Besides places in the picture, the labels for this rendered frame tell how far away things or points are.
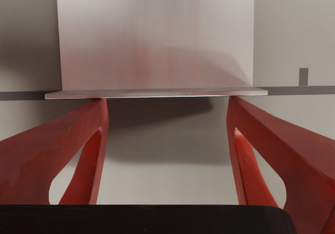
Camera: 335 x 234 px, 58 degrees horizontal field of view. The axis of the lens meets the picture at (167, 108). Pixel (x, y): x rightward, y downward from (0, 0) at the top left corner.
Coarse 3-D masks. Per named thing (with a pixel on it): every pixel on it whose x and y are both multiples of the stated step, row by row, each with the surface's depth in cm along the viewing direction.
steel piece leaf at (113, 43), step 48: (96, 0) 13; (144, 0) 13; (192, 0) 13; (240, 0) 13; (96, 48) 13; (144, 48) 13; (192, 48) 13; (240, 48) 13; (48, 96) 11; (96, 96) 11; (144, 96) 12
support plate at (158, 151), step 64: (0, 0) 13; (256, 0) 13; (320, 0) 13; (0, 64) 13; (256, 64) 14; (320, 64) 14; (0, 128) 14; (128, 128) 14; (192, 128) 14; (320, 128) 14; (128, 192) 14; (192, 192) 14
